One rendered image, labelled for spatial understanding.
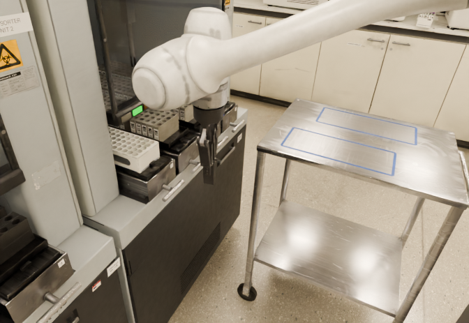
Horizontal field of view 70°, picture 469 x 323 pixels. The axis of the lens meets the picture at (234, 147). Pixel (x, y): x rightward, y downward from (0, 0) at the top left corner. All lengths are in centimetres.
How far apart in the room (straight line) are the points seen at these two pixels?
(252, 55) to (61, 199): 55
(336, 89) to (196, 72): 262
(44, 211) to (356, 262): 117
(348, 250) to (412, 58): 185
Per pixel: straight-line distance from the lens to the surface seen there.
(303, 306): 169
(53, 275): 82
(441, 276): 207
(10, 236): 81
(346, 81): 309
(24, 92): 74
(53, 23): 76
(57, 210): 88
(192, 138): 111
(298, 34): 58
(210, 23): 71
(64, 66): 79
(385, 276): 154
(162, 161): 101
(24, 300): 80
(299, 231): 158
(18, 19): 72
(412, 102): 313
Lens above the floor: 138
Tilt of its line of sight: 32 degrees down
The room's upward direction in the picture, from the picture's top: 3 degrees clockwise
